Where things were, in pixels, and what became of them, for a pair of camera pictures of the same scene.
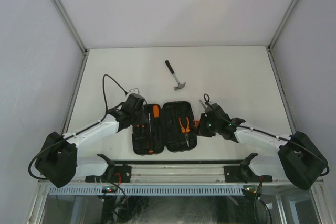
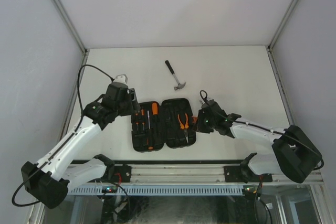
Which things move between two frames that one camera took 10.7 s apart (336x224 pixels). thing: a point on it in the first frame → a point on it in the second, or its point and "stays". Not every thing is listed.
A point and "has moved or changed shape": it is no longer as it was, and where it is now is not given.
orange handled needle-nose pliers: (186, 130) has moved or changed shape
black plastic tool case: (170, 127) stays
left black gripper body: (139, 117) → (125, 108)
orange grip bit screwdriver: (156, 112) has moved or changed shape
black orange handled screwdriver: (150, 136) has moved or changed shape
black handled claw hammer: (179, 86) stays
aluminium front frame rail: (177, 173) stays
